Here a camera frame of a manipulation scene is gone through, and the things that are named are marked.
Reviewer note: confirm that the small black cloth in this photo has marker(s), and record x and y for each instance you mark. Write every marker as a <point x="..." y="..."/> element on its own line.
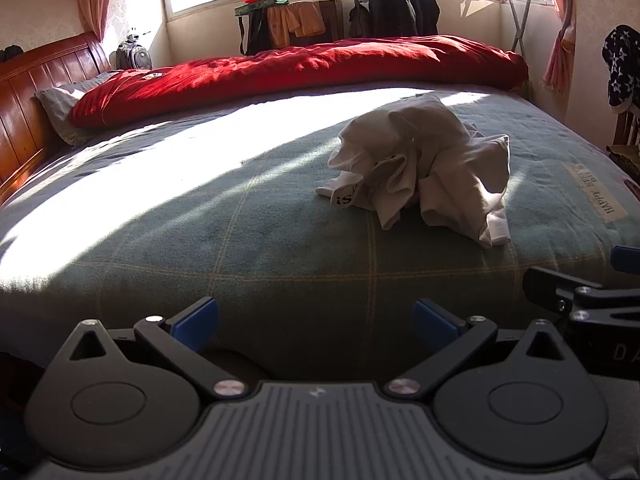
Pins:
<point x="11" y="53"/>

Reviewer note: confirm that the wooden chair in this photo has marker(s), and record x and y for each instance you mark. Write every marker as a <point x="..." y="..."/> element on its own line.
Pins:
<point x="627" y="130"/>

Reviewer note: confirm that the green flat board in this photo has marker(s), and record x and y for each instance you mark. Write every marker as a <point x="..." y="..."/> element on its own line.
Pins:
<point x="260" y="7"/>

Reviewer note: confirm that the wooden bed headboard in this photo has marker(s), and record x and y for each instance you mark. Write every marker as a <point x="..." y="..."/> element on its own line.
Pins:
<point x="30" y="90"/>

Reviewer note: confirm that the dark star-print garment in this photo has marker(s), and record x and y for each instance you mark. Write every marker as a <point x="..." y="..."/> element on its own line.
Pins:
<point x="620" y="70"/>

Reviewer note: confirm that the black jacket with badge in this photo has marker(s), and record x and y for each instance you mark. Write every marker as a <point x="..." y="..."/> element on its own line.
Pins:
<point x="390" y="5"/>

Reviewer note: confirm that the metal clothes rack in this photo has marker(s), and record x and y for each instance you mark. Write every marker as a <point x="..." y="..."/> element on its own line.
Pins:
<point x="522" y="25"/>

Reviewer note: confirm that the dark olive jacket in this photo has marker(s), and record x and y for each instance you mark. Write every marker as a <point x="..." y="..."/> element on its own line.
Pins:
<point x="359" y="20"/>

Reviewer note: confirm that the red duvet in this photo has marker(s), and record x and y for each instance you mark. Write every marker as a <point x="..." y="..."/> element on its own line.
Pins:
<point x="300" y="70"/>

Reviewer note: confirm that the brown wooden cabinet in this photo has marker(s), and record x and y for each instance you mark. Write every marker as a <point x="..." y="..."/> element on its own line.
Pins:
<point x="332" y="20"/>

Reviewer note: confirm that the plain black jacket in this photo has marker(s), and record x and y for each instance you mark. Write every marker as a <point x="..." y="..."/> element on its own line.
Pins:
<point x="425" y="7"/>

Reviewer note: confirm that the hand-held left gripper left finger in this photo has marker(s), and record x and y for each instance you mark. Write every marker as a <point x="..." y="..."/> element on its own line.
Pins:
<point x="195" y="322"/>

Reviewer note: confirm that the grey pillow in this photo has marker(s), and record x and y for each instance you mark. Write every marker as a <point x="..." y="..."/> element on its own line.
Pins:
<point x="57" y="105"/>

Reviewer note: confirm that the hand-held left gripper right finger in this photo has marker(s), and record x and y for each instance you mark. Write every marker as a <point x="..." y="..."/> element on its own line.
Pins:
<point x="435" y="322"/>

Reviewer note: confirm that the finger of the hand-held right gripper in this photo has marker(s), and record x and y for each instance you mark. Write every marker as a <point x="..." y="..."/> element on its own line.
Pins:
<point x="550" y="285"/>
<point x="627" y="262"/>

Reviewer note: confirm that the black hanging bag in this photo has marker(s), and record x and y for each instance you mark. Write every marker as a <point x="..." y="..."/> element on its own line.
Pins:
<point x="257" y="32"/>

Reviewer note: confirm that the green chair cushion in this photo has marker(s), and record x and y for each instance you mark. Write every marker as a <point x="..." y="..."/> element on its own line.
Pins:
<point x="625" y="159"/>

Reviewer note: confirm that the grey backpack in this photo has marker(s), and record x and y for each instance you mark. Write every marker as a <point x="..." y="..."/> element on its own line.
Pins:
<point x="134" y="55"/>

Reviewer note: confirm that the green plaid blanket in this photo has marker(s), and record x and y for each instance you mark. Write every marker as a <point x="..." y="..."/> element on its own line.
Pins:
<point x="200" y="260"/>

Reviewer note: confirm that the white T-shirt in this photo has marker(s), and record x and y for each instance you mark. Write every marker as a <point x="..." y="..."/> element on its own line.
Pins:
<point x="425" y="160"/>

